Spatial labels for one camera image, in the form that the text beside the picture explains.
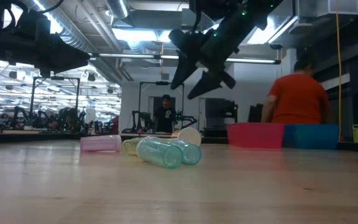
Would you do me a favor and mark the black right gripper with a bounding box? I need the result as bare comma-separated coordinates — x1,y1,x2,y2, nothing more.
168,12,260,101

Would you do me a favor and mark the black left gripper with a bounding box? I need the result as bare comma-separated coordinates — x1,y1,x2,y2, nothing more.
0,30,91,78

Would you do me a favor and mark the orange pill bottle white cap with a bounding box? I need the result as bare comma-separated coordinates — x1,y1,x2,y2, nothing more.
170,126,203,147

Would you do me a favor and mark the pink translucent pill bottle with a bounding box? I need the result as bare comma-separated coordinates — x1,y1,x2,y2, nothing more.
80,134,122,154

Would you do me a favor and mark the yellow translucent pill bottle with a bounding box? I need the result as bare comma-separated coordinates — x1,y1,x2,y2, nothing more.
121,136,157,157

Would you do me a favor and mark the teal translucent pill bottle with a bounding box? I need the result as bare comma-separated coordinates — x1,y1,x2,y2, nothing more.
135,138,183,170
168,138,203,166

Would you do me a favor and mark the red plastic bin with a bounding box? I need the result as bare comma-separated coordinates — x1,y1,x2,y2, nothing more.
227,122,285,149

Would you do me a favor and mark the blue plastic bin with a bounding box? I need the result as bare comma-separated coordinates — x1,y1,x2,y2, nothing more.
283,124,340,151

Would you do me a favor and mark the black cabinet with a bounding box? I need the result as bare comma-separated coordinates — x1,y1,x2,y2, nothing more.
204,98,239,138

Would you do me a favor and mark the person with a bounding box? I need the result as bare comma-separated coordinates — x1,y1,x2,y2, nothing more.
153,94,178,134
261,57,331,125

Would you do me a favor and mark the long ceiling light tube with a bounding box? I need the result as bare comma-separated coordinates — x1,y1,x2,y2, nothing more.
88,52,282,65

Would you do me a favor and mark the black robot station frame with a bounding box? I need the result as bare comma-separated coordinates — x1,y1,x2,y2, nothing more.
29,76,81,126
137,81,185,134

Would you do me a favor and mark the silver ventilation duct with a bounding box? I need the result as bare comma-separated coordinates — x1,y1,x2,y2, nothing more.
20,0,127,85

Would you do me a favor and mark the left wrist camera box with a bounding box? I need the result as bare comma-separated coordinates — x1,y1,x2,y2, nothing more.
11,9,52,34

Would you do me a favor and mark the black aluminium table frame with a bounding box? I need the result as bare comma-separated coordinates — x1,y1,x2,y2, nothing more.
0,131,358,153

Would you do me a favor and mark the yellow hanging cable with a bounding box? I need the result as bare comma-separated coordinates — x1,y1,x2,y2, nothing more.
335,12,344,142

